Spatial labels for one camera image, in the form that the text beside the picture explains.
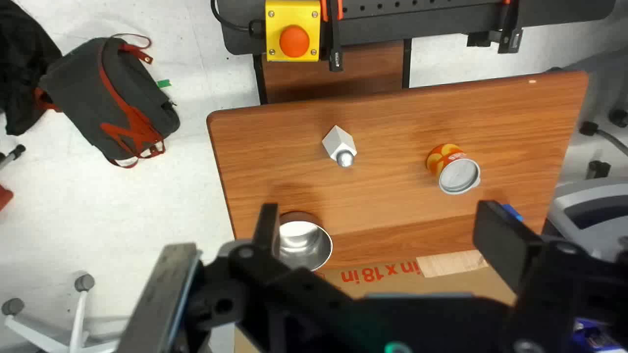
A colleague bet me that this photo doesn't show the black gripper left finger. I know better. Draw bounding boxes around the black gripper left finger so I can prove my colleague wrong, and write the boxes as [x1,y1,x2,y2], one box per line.
[251,201,282,260]

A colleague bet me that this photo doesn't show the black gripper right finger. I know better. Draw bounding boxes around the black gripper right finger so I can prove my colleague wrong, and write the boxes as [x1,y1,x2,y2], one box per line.
[471,197,545,297]

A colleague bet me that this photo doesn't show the silver metal bowl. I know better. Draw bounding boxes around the silver metal bowl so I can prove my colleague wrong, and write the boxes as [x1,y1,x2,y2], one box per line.
[273,209,335,274]

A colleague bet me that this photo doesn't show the orange and yellow tin can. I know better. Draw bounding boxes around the orange and yellow tin can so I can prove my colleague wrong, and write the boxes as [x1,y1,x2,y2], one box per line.
[422,141,484,197]

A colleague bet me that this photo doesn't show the grey and black device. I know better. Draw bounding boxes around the grey and black device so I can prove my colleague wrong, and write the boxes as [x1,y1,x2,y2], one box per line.
[545,182,628,264]

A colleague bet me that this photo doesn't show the white salt shaker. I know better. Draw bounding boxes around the white salt shaker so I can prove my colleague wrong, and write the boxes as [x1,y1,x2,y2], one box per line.
[320,123,359,170]

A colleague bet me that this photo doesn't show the brown cardboard sheet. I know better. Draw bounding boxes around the brown cardboard sheet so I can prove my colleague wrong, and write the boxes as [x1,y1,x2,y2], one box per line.
[322,246,520,309]

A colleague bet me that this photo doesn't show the grey office chair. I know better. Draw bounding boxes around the grey office chair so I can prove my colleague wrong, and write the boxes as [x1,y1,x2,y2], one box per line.
[577,105,628,182]

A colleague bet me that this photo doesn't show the wooden table base panel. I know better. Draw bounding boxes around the wooden table base panel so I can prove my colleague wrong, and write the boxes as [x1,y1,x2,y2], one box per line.
[261,39,408,105]

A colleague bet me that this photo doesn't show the yellow emergency stop button box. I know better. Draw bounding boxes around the yellow emergency stop button box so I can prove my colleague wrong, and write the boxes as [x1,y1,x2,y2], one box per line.
[263,0,324,64]

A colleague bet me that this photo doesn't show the black cloth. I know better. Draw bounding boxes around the black cloth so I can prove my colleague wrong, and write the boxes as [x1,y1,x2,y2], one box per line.
[0,0,65,139]

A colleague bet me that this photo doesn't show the silver wrist camera mount plate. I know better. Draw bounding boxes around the silver wrist camera mount plate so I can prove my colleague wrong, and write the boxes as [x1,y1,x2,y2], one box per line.
[116,241,206,353]

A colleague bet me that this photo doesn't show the white camera tripod stand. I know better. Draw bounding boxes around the white camera tripod stand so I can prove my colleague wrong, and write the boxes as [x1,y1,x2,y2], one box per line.
[0,272,133,353]

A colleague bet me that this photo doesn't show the grey backpack with orange straps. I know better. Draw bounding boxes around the grey backpack with orange straps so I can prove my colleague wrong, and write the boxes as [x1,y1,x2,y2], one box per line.
[33,31,182,170]

